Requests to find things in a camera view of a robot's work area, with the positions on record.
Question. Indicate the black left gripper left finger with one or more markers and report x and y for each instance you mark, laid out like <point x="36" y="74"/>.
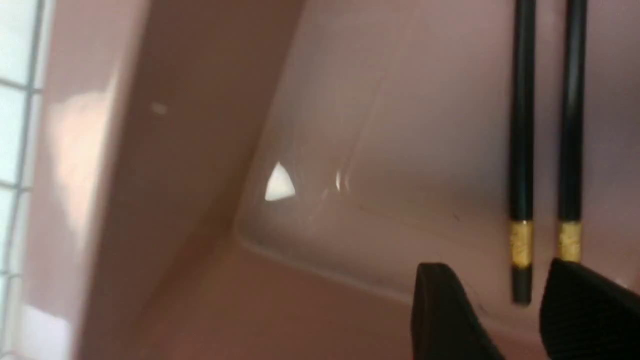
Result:
<point x="443" y="324"/>

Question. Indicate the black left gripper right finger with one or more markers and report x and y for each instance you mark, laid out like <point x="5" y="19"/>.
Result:
<point x="586" y="316"/>

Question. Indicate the black chopstick gold band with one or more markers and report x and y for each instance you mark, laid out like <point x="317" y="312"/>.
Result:
<point x="570" y="172"/>
<point x="521" y="152"/>

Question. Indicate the pink rectangular plastic bin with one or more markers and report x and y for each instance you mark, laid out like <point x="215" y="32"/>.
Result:
<point x="259" y="179"/>

